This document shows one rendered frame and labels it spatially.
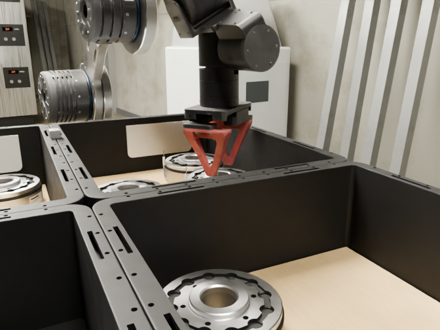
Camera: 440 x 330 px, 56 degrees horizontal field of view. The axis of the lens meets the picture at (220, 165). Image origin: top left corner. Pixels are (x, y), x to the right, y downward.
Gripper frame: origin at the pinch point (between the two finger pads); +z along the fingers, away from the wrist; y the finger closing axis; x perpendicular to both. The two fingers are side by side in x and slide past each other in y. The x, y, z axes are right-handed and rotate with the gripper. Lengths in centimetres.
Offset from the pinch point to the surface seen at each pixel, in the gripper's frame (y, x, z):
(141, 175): 3.6, 17.4, 5.0
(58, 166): -23.2, 8.7, -5.1
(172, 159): 6.7, 12.5, 2.2
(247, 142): 6.3, -2.0, -2.3
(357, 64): 202, 6, -5
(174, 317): -40.5, -16.2, -5.0
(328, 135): 204, 20, 38
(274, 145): 1.3, -8.2, -3.6
